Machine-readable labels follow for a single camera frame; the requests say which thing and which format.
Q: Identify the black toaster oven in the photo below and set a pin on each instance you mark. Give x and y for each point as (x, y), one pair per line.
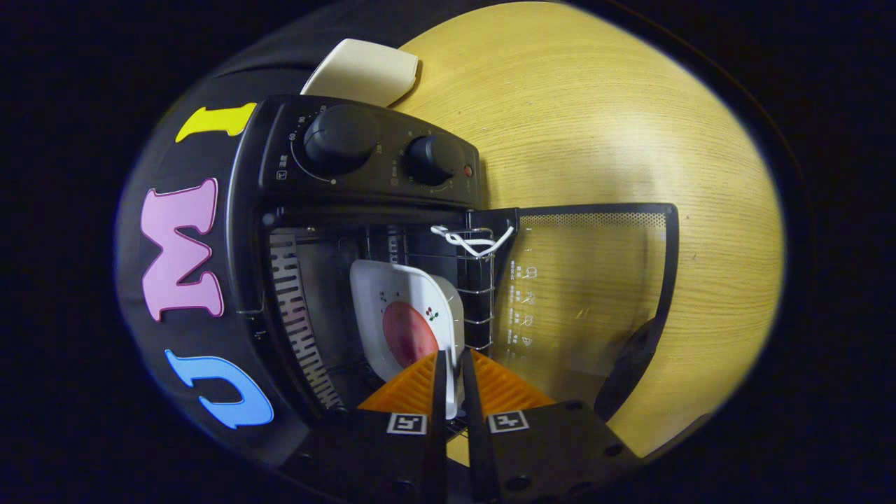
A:
(381, 175)

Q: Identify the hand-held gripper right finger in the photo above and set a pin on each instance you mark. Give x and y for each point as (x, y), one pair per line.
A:
(479, 455)

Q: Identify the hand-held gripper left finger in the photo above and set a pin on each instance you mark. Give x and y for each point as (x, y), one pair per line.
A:
(434, 448)

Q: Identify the white bread toaster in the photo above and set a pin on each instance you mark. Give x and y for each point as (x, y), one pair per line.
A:
(364, 70)

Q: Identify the white square plate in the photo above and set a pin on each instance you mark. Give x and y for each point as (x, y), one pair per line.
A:
(392, 287)

